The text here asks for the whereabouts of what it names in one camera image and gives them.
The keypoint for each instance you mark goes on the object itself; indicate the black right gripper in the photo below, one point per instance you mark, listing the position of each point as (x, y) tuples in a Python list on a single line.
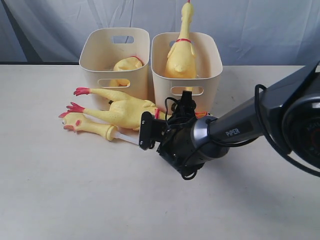
[(173, 133)]

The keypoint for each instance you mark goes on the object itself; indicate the whole rubber chicken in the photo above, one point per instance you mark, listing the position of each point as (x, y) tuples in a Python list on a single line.
[(181, 58), (125, 111)]

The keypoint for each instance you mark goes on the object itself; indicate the whole rubber chicken front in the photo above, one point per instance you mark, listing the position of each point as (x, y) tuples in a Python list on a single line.
[(181, 58)]

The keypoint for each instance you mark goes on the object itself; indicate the headless rubber chicken body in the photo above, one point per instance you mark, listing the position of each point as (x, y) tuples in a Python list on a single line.
[(125, 64)]

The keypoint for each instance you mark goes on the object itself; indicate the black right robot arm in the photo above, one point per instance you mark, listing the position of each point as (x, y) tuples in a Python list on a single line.
[(286, 113)]

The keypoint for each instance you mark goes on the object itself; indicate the cream bin with black circle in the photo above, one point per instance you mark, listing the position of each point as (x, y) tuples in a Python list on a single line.
[(208, 71)]

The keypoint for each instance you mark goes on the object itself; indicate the detached rubber chicken head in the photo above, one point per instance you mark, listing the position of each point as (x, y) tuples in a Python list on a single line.
[(78, 122)]

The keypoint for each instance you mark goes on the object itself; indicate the cream left plastic bin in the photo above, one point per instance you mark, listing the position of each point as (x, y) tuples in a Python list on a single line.
[(107, 46)]

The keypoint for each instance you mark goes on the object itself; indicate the blue-white backdrop curtain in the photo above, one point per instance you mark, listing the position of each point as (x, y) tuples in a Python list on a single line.
[(247, 32)]

